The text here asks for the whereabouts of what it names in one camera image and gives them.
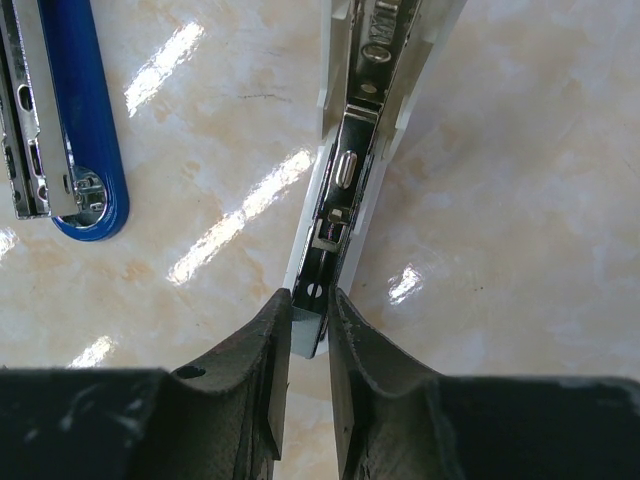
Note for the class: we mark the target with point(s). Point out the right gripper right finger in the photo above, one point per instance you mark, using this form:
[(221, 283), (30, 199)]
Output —
[(396, 418)]

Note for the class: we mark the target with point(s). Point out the blue metal stapler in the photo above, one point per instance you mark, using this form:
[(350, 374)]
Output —
[(58, 136)]

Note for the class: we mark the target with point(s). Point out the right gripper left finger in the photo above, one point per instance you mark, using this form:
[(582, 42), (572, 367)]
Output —
[(220, 416)]

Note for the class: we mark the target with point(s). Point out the small white stapler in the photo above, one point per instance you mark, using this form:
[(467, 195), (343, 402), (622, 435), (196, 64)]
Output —
[(375, 59)]

